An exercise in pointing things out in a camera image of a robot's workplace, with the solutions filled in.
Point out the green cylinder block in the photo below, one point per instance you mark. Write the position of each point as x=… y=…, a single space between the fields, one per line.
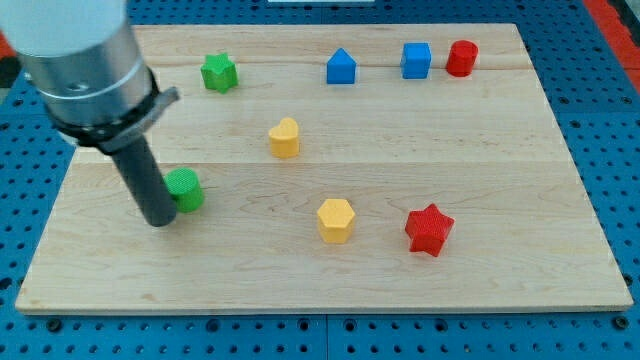
x=184 y=187

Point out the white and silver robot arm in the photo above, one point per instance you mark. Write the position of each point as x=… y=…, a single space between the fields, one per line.
x=84 y=59

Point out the blue pentagon house block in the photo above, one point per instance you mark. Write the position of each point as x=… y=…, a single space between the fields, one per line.
x=341 y=68

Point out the blue cube block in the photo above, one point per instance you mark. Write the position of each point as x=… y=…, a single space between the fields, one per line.
x=415 y=60

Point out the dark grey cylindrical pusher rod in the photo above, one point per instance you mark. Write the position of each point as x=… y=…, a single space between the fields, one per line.
x=139 y=170

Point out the red cylinder block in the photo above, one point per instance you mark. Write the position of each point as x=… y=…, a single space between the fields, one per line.
x=462 y=57

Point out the yellow heart block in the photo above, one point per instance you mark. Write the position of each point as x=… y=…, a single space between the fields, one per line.
x=284 y=139

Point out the red star block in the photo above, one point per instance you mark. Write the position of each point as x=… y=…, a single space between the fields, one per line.
x=428 y=230

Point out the green star block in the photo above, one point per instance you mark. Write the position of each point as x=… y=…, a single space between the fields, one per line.
x=219 y=73

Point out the light wooden board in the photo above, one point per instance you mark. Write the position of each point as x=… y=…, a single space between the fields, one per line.
x=486 y=149

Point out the yellow hexagon block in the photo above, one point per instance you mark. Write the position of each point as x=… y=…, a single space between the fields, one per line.
x=335 y=221

